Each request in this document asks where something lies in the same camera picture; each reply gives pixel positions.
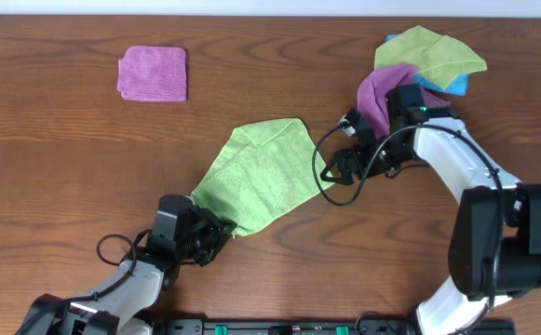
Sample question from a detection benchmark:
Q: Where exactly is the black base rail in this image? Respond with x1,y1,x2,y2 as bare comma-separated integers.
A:
157,316,517,335

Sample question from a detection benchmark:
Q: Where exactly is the light green microfiber cloth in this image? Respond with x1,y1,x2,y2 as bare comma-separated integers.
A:
191,118,331,236

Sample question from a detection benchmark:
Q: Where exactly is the folded purple cloth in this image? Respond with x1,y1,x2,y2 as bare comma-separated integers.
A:
117,46,187,102

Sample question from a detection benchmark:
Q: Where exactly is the blue cloth in pile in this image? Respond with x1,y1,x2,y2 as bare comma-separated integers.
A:
376,27,468,96

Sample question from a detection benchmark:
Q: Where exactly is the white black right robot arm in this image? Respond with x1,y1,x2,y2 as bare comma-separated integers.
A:
312,84,541,334

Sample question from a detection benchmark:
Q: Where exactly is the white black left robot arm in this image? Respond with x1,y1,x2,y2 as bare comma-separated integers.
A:
17,194,237,335

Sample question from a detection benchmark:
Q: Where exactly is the crumpled purple cloth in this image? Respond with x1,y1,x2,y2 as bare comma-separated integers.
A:
356,63,453,141

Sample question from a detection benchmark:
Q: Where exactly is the yellow-green cloth in pile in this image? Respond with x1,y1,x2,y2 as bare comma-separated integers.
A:
374,26,488,91

